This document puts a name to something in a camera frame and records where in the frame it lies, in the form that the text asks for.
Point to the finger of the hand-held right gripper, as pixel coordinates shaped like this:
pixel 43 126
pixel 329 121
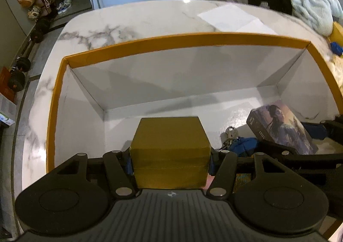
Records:
pixel 278 149
pixel 313 130

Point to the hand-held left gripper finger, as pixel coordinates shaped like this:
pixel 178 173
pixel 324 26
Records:
pixel 129 164

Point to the printed picture box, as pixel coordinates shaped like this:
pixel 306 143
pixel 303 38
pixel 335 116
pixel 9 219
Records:
pixel 284 126

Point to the gold cardboard box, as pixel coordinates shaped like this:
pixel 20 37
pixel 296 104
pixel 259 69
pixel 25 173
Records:
pixel 168 150

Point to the large orange cardboard box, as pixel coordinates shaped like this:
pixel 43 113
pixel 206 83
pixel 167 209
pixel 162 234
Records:
pixel 187 39

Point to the blue pouch with keys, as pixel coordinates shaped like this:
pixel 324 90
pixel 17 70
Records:
pixel 241 145

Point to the yellow patterned packet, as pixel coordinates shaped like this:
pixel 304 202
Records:
pixel 242 181

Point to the small blue object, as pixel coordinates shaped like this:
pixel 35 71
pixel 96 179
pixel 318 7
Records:
pixel 336 47

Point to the light blue fleece blanket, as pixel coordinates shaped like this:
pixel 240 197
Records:
pixel 313 8

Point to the white printed carton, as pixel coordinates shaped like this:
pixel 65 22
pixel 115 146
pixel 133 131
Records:
pixel 6 113

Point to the white paper sheet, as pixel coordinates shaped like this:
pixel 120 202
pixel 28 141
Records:
pixel 233 18

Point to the black dumbbell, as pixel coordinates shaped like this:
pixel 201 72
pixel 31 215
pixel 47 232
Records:
pixel 18 73
pixel 40 30

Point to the red-brown cardboard box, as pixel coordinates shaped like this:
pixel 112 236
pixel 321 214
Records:
pixel 6 82

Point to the pair of blue white sneakers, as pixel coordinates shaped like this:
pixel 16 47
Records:
pixel 63 7

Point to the patterned ball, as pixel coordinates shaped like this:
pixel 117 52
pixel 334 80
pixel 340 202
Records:
pixel 34 12

